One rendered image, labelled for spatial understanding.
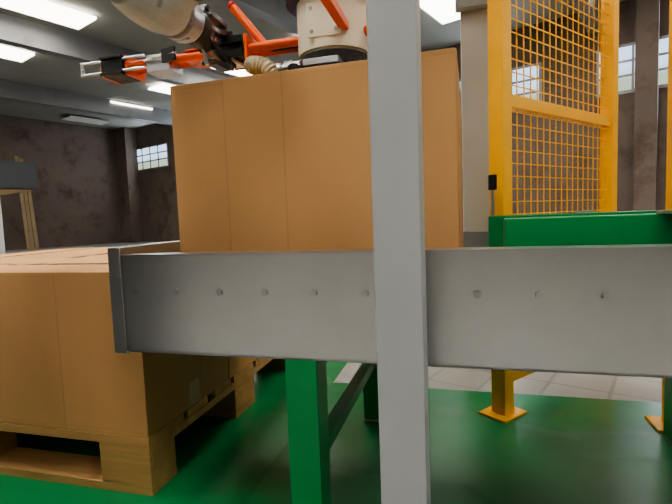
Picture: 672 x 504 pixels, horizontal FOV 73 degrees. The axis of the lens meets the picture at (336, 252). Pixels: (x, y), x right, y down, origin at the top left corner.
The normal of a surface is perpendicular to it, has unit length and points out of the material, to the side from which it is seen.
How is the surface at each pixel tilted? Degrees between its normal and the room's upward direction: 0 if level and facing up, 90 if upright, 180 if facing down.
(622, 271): 90
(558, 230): 90
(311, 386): 90
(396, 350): 90
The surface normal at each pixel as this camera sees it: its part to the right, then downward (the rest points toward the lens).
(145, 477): -0.26, 0.08
